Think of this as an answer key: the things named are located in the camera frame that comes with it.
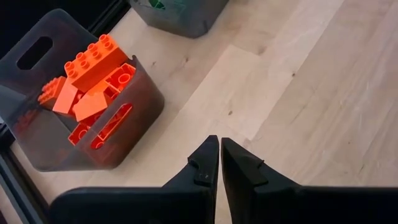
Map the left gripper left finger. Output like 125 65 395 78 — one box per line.
49 134 220 224

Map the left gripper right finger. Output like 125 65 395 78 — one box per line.
220 138 398 224

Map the small orange toy brick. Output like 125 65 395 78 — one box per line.
52 80 79 115

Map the long green toy brick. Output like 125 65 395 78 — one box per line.
148 0 167 10

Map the clear grey plastic bin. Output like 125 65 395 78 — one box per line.
128 0 230 39
0 8 165 173

